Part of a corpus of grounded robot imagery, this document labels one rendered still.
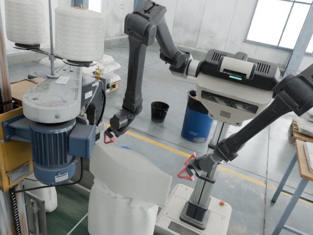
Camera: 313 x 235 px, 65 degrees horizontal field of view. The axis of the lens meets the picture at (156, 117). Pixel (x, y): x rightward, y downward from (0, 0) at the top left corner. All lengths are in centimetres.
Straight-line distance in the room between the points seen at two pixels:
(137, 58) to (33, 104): 38
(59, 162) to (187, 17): 865
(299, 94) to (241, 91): 56
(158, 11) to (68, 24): 29
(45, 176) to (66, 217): 89
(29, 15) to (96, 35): 28
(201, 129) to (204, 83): 213
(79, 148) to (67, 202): 107
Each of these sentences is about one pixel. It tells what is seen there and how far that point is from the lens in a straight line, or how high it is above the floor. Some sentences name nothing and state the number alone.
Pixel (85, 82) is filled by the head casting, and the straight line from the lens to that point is 125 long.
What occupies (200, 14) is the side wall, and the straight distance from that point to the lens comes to 919.
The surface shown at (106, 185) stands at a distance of 137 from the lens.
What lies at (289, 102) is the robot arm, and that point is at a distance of 80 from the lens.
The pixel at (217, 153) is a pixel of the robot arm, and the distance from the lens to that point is 101.
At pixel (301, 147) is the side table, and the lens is 258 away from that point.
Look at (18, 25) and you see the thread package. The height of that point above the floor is 160.
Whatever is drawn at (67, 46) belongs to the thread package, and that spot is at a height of 158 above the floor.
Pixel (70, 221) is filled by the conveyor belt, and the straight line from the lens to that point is 181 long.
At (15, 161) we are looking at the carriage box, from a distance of 108.
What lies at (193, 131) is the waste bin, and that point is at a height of 17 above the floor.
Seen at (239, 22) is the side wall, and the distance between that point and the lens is 895.
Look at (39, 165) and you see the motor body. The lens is 98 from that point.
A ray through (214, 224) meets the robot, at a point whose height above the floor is 26.
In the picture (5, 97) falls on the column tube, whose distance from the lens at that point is 102.
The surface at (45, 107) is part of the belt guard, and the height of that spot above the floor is 142.
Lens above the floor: 177
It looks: 26 degrees down
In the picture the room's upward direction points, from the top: 10 degrees clockwise
